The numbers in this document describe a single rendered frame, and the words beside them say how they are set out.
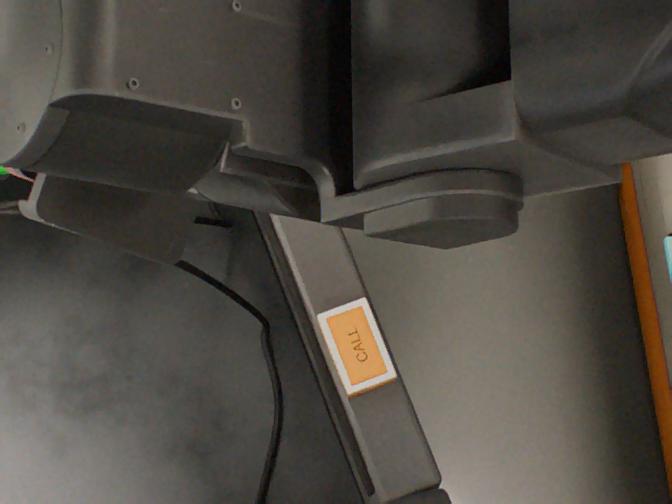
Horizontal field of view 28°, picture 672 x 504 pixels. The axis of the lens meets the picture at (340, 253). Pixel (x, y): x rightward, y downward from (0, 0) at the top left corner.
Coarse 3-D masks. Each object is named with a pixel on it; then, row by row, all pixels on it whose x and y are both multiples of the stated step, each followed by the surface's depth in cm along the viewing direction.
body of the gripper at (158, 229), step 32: (32, 192) 47; (64, 192) 47; (96, 192) 48; (128, 192) 49; (192, 192) 45; (64, 224) 48; (96, 224) 48; (128, 224) 49; (160, 224) 50; (192, 224) 51; (160, 256) 50
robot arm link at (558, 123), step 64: (384, 0) 36; (448, 0) 35; (512, 0) 33; (576, 0) 32; (640, 0) 31; (384, 64) 36; (448, 64) 35; (512, 64) 33; (576, 64) 32; (640, 64) 31; (384, 128) 35; (448, 128) 34; (512, 128) 33; (576, 128) 33; (640, 128) 33
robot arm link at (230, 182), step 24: (216, 168) 39; (240, 168) 39; (264, 168) 40; (288, 168) 40; (216, 192) 43; (240, 192) 42; (264, 192) 41; (288, 192) 41; (312, 192) 41; (288, 216) 42; (312, 216) 41
